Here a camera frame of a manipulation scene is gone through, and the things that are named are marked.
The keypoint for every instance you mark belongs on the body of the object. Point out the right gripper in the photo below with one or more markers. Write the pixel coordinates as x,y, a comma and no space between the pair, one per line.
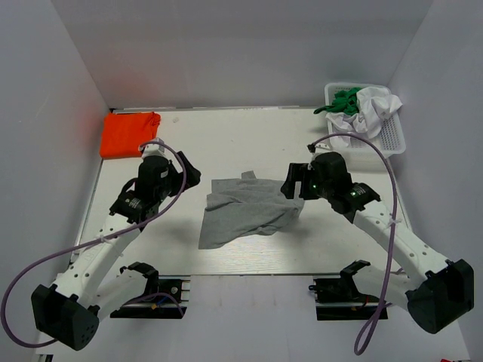
299,173

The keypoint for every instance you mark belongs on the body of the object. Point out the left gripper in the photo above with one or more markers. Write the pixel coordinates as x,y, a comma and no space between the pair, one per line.
192,174

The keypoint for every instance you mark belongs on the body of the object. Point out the grey t shirt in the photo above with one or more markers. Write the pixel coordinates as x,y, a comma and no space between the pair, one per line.
245,206

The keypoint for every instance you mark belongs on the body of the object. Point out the white t shirt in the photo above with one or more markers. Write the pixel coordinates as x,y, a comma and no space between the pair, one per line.
375,106

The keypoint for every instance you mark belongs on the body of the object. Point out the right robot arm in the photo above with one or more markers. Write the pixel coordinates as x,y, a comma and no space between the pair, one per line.
433,289

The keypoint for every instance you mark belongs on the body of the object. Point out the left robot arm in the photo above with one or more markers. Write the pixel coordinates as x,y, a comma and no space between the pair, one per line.
72,307

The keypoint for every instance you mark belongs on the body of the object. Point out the white plastic basket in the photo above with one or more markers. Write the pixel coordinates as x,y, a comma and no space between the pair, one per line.
390,140

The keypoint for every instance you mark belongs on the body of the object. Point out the green t shirt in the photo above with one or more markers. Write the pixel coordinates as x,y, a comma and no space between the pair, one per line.
345,101

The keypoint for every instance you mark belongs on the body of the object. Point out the folded orange t shirt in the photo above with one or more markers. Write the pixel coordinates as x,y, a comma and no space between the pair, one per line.
124,133

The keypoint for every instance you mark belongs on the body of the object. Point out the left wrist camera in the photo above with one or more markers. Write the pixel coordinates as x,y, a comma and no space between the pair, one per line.
155,147

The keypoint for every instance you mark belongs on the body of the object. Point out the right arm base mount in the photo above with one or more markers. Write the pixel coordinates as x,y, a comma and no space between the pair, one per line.
350,295

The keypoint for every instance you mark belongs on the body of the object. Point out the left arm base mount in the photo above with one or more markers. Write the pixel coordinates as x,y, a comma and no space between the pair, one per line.
163,297

